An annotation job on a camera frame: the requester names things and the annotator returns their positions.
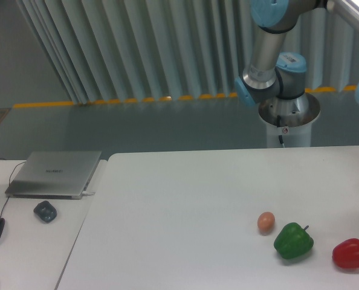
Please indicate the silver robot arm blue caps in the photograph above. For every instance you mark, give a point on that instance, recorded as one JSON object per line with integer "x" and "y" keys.
{"x": 262, "y": 78}

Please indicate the brown egg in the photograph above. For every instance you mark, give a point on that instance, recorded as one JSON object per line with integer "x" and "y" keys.
{"x": 265, "y": 222}

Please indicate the silver closed laptop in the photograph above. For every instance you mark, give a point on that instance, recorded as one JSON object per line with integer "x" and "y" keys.
{"x": 54, "y": 174}

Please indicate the white folding curtain screen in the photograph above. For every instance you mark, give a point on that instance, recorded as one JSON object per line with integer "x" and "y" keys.
{"x": 120, "y": 50}

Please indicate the green bell pepper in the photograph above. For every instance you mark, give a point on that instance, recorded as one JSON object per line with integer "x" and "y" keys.
{"x": 293, "y": 241}

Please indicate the red bell pepper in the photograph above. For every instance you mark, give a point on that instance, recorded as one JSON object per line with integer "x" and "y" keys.
{"x": 346, "y": 254}

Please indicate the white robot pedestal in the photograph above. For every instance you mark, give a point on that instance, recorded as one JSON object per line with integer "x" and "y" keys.
{"x": 289, "y": 122}

